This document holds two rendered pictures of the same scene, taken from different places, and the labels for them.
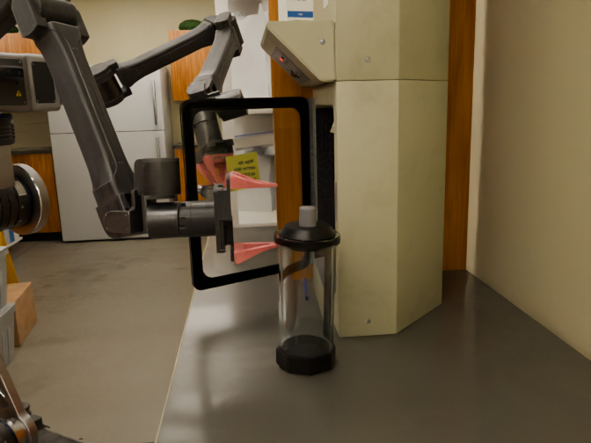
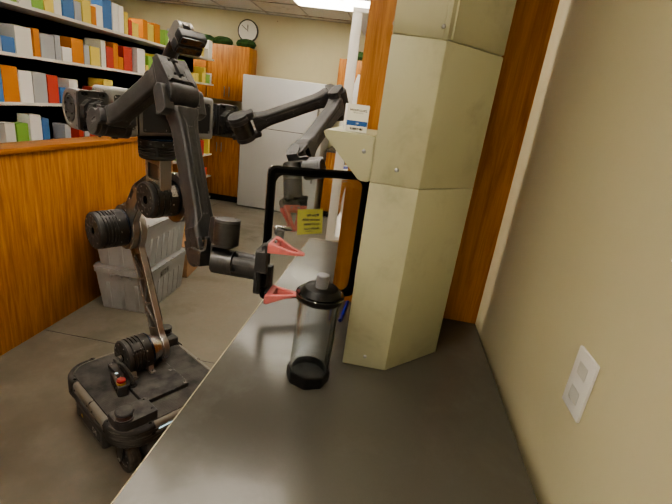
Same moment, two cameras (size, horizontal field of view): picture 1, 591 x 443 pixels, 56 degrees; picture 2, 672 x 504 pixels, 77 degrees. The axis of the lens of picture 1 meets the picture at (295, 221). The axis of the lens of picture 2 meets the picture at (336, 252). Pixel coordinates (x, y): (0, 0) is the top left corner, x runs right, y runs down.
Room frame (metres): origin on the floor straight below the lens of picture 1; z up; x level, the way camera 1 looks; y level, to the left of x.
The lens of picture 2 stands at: (0.03, -0.21, 1.56)
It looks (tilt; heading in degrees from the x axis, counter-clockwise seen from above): 19 degrees down; 11
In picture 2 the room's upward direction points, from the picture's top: 8 degrees clockwise
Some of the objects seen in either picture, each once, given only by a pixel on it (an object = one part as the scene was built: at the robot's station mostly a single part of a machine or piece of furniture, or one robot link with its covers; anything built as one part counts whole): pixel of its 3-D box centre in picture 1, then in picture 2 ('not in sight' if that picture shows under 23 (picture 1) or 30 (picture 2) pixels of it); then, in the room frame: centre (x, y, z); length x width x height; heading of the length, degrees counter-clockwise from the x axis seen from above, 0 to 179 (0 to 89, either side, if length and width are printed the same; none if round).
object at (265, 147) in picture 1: (251, 191); (314, 236); (1.20, 0.09, 1.19); 0.30 x 0.01 x 0.40; 123
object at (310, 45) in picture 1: (293, 59); (354, 150); (1.13, 0.00, 1.46); 0.32 x 0.11 x 0.10; 5
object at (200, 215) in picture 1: (204, 218); (250, 266); (0.86, 0.15, 1.20); 0.07 x 0.07 x 0.10; 5
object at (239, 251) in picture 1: (250, 237); (280, 286); (0.87, 0.07, 1.17); 0.09 x 0.07 x 0.07; 95
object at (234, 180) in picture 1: (248, 194); (282, 256); (0.87, 0.07, 1.24); 0.09 x 0.07 x 0.07; 95
